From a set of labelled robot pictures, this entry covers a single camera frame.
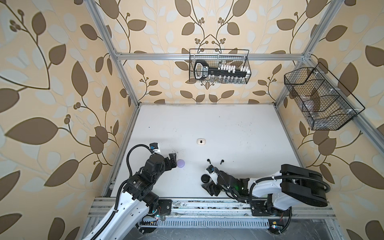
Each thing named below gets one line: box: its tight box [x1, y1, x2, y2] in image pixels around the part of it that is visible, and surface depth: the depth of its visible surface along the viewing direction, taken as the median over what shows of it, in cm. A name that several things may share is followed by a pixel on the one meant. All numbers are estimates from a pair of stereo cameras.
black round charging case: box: [201, 174, 210, 183], surface depth 84 cm
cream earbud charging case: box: [196, 138, 206, 146], surface depth 99 cm
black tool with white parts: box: [194, 60, 251, 81], surface depth 86 cm
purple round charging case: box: [177, 159, 186, 168], surface depth 91 cm
